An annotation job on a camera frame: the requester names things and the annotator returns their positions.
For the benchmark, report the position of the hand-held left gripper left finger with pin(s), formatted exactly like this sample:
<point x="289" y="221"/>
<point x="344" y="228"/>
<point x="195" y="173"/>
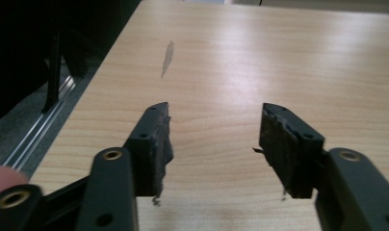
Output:
<point x="118" y="179"/>

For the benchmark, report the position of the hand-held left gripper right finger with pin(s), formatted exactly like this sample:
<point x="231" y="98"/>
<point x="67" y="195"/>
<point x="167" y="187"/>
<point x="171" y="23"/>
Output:
<point x="311" y="154"/>

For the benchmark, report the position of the black metal stand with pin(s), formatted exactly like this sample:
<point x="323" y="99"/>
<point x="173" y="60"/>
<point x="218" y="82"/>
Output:
<point x="53" y="77"/>

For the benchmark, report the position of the silver floor rail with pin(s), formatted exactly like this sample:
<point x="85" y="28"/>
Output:
<point x="38" y="128"/>

